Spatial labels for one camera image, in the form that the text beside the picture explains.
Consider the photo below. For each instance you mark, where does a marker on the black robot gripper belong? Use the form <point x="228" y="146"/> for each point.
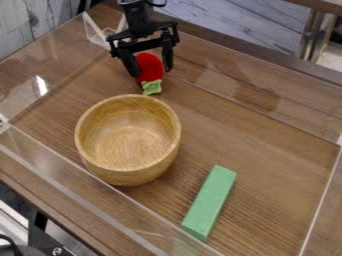
<point x="159" y="36"/>

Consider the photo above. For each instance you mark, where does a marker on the red plush strawberry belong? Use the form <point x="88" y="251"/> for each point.
<point x="151" y="72"/>

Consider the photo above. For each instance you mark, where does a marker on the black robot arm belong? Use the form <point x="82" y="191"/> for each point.
<point x="136" y="11"/>

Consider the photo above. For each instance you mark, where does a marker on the round wooden bowl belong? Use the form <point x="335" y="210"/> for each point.
<point x="126" y="138"/>

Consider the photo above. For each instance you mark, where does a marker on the metal table leg background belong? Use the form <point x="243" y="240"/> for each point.
<point x="315" y="35"/>

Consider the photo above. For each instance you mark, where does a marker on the green rectangular block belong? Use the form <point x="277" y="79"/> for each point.
<point x="204" y="210"/>

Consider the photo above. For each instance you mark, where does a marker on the clear acrylic corner bracket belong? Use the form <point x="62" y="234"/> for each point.
<point x="97" y="35"/>

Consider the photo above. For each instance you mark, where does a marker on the clear acrylic tray wall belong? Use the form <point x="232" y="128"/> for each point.
<point x="113" y="225"/>

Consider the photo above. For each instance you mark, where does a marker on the black table frame leg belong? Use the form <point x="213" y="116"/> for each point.
<point x="40" y="240"/>

